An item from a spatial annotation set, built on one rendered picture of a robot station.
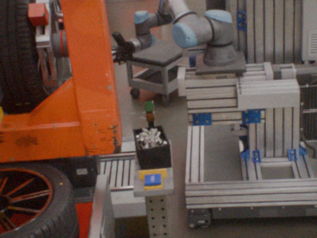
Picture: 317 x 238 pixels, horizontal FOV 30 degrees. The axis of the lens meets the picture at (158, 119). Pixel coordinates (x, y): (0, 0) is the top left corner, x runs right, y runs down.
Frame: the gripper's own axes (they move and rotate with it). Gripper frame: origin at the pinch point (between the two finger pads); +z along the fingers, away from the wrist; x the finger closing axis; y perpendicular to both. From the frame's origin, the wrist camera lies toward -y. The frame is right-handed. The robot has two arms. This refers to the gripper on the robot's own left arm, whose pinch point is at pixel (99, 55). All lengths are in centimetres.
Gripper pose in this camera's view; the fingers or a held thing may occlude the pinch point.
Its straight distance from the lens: 288.2
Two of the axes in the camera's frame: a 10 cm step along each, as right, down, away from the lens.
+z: -7.0, 3.7, -6.1
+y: 0.9, 8.9, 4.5
